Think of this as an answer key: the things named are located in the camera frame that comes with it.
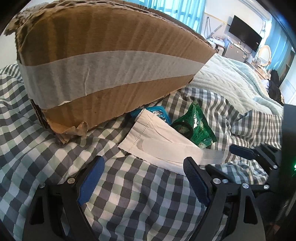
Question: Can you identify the green snack packet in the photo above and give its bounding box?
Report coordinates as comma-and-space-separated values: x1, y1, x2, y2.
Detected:
171, 101, 217, 149

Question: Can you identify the pale green knit blanket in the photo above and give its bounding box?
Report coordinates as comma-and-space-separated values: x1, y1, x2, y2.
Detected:
187, 54, 283, 117

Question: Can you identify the black clothes pile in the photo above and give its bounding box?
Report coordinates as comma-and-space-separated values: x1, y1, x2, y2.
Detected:
268, 69, 284, 106

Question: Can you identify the checkered bed sheet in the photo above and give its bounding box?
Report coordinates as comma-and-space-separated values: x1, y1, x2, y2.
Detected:
1, 64, 282, 240

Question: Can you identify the white folded cloth pad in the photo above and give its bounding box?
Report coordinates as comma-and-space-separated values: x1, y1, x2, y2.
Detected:
118, 109, 227, 175

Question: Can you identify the teal foil packet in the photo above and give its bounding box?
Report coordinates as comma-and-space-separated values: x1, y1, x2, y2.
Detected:
129, 106, 171, 125

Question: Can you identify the round vanity mirror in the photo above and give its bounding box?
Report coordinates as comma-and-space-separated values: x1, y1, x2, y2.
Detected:
257, 45, 271, 67

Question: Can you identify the grey mini fridge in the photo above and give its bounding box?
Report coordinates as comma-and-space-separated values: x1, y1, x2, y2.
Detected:
223, 43, 246, 62

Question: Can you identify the blue corner curtain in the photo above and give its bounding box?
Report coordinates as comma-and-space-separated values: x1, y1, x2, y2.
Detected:
265, 18, 292, 76

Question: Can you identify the blue window curtain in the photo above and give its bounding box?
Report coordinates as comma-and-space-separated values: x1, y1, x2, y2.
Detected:
129, 0, 206, 33

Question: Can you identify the brown cardboard box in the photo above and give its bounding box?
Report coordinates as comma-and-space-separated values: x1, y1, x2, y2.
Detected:
4, 1, 215, 144

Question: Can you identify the black wall television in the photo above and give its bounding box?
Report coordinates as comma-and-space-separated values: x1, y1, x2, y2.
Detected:
229, 16, 262, 52

